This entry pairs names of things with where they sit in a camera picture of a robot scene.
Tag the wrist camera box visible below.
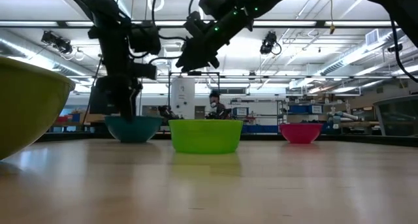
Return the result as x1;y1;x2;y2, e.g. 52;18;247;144
131;62;158;81
183;10;210;39

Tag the person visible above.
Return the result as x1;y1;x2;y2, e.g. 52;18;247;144
207;90;231;120

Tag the white cabinet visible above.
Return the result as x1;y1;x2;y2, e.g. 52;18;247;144
170;76;196;120

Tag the black ceiling camera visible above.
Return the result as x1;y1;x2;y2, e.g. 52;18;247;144
259;30;283;56
40;29;74;55

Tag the large yellow-green bowl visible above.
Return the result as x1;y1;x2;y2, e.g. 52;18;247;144
0;55;76;161

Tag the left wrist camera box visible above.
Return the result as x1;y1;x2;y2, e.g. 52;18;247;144
131;62;158;81

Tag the hanging yellow-tipped cable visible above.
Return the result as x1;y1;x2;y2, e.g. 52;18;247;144
328;0;337;35

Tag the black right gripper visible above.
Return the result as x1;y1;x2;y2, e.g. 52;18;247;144
175;20;234;73

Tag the blue storage bin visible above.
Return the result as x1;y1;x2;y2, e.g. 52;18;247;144
288;104;324;115

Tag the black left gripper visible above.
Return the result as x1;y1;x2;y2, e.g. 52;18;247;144
89;74;144;121

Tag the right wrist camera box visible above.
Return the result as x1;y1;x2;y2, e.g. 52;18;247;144
183;10;210;39

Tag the lime green bowl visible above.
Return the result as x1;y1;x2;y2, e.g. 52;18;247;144
168;118;244;155

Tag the pink bowl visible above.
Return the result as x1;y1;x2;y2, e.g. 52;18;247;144
279;122;324;145

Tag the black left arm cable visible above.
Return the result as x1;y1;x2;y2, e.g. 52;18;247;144
150;0;187;42

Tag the teal bowl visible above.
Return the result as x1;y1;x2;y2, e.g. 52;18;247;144
104;115;164;144

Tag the black metal frame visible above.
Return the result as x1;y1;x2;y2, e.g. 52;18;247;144
167;71;221;120

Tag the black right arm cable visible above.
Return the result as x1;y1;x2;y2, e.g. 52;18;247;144
389;16;418;84

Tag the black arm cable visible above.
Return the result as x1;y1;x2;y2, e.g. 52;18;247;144
389;16;418;84
150;0;187;42

